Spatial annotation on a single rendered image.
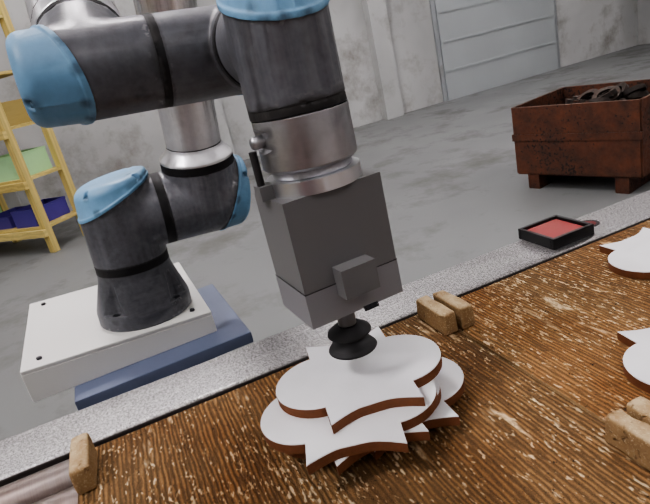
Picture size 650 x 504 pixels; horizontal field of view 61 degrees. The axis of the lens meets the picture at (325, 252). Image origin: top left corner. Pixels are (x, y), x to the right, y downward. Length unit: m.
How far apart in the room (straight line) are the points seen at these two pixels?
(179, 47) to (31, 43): 0.10
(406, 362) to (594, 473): 0.16
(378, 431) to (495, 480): 0.09
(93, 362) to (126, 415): 0.23
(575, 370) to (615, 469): 0.12
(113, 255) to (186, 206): 0.13
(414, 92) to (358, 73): 1.05
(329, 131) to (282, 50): 0.06
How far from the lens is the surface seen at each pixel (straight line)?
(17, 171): 5.85
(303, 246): 0.41
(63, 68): 0.47
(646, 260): 0.75
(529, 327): 0.64
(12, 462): 0.73
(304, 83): 0.40
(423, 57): 9.52
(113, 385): 0.89
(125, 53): 0.47
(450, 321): 0.63
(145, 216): 0.88
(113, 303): 0.94
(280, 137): 0.40
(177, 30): 0.48
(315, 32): 0.40
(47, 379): 0.93
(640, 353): 0.58
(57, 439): 0.73
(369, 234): 0.44
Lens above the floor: 1.26
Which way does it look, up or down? 20 degrees down
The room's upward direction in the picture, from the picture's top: 13 degrees counter-clockwise
